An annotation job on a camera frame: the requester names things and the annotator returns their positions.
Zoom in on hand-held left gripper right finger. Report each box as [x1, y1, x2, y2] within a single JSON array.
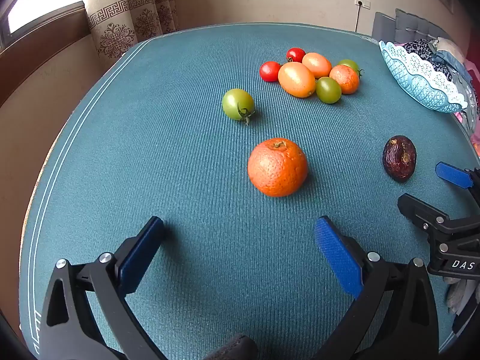
[[314, 215, 440, 360]]

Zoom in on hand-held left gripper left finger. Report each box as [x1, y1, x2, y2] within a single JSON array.
[[37, 215, 167, 360]]

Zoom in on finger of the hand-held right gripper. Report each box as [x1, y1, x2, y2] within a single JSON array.
[[397, 193, 480, 240], [435, 162, 480, 190]]

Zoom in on dark wrinkled passion fruit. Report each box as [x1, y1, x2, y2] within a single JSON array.
[[382, 135, 417, 183]]

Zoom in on light blue lattice basket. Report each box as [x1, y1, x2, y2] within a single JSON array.
[[379, 40, 469, 113]]

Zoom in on large tangerine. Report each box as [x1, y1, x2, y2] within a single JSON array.
[[247, 138, 309, 198]]

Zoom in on small tangerine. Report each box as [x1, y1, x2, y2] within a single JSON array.
[[329, 64, 360, 95]]

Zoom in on green tomato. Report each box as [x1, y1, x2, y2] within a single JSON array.
[[316, 76, 342, 104], [221, 88, 256, 125], [337, 59, 364, 77]]

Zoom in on large oval orange kumquat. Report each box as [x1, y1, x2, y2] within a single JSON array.
[[278, 61, 317, 98]]

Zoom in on grey white cloth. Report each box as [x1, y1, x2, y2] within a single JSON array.
[[445, 278, 480, 336]]

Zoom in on folded light blue clothes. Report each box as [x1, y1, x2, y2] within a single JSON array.
[[429, 37, 467, 66]]

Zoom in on leopard print cloth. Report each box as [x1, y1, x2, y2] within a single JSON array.
[[402, 39, 455, 82]]

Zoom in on grey padded chair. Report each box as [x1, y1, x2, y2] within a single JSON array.
[[372, 7, 451, 47]]

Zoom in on small oval orange kumquat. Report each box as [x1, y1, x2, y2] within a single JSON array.
[[302, 52, 333, 79]]

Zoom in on beige patterned curtain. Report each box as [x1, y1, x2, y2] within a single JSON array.
[[84, 0, 179, 59]]

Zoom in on brown wooden window frame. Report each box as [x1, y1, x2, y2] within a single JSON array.
[[0, 2, 92, 107]]

